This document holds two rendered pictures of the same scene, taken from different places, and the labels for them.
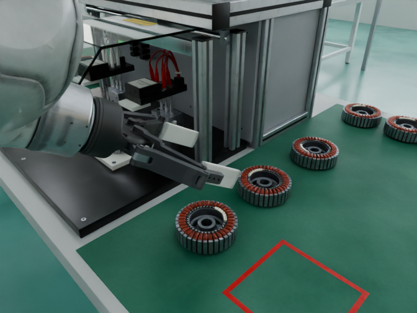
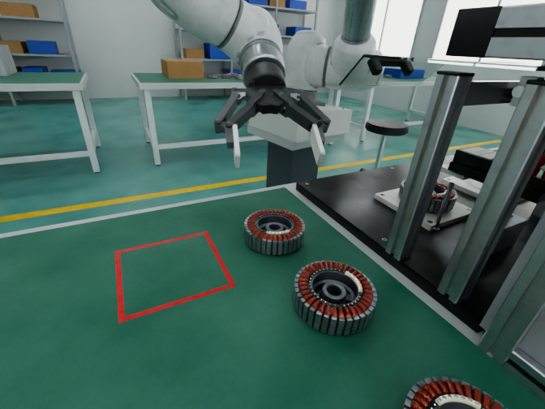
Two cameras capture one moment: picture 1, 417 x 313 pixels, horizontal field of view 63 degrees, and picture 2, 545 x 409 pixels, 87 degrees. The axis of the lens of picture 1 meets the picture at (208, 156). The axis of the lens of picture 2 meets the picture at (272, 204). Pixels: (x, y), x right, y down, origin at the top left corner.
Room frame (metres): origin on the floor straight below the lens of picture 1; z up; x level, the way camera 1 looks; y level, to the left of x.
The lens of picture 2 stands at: (0.59, -0.43, 1.07)
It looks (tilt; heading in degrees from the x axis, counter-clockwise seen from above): 29 degrees down; 106
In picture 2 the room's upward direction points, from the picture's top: 3 degrees clockwise
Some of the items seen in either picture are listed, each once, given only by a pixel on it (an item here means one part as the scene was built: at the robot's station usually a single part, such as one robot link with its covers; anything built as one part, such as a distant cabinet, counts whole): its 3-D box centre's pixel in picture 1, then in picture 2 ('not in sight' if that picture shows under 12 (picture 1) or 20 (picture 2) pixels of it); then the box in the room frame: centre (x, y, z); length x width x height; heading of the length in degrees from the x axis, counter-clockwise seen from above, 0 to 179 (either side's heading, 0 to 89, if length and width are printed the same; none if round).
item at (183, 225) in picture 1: (206, 225); (274, 230); (0.47, 0.00, 0.77); 0.11 x 0.11 x 0.04
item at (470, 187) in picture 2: not in sight; (486, 187); (0.92, 0.39, 0.78); 0.15 x 0.15 x 0.01; 45
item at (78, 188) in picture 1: (104, 133); (460, 204); (0.85, 0.29, 0.76); 0.64 x 0.47 x 0.02; 45
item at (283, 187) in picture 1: (264, 184); (333, 294); (0.59, -0.12, 0.77); 0.11 x 0.11 x 0.04
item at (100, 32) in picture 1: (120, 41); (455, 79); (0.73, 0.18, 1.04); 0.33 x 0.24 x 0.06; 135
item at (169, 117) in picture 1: (167, 120); (495, 229); (0.85, 0.11, 0.80); 0.08 x 0.05 x 0.06; 45
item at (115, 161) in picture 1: (123, 145); (423, 204); (0.75, 0.22, 0.78); 0.15 x 0.15 x 0.01; 45
